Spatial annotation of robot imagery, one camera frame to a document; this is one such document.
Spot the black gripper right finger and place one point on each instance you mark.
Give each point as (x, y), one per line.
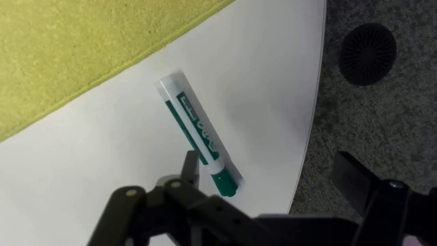
(387, 205)

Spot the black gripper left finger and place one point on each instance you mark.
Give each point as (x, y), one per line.
(182, 209)

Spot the white green marker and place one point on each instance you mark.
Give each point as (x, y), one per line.
(195, 131)

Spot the yellow cloth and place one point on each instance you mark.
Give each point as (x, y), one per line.
(77, 49)

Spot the black round floor vent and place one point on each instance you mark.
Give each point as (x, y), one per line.
(367, 53)

